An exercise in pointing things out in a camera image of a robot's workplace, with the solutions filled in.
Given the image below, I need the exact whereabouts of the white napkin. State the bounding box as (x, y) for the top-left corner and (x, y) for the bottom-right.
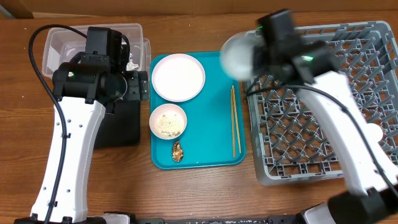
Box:
(126, 53), (139, 71)

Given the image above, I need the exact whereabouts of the grey metal bowl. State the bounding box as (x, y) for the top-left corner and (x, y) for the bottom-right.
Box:
(220, 32), (259, 81)

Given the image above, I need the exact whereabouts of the small white rice bowl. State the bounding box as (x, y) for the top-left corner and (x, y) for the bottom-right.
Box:
(149, 103), (187, 140)

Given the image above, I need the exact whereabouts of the golden food scrap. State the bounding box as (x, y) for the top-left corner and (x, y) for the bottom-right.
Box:
(172, 141), (184, 162)

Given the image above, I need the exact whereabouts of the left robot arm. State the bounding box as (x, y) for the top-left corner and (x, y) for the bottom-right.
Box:
(15, 62), (148, 223)

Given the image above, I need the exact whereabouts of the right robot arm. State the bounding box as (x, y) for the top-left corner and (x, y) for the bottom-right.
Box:
(252, 42), (397, 223)

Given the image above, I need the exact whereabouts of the grey dishwasher rack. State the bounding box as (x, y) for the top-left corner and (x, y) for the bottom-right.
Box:
(245, 21), (397, 185)

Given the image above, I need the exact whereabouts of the large white plate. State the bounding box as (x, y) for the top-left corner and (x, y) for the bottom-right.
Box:
(151, 54), (206, 103)

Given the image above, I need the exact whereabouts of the black plastic tray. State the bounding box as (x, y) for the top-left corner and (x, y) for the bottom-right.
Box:
(94, 100), (141, 149)

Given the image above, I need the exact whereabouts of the right wooden chopstick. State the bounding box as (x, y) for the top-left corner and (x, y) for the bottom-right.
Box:
(231, 85), (242, 154)

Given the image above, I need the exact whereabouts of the teal serving tray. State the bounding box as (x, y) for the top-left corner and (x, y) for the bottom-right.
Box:
(151, 51), (246, 170)

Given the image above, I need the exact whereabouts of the clear plastic bin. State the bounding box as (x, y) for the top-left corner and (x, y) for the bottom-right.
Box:
(42, 24), (150, 93)

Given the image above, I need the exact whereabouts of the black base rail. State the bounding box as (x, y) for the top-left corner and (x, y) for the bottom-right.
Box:
(133, 215), (299, 224)

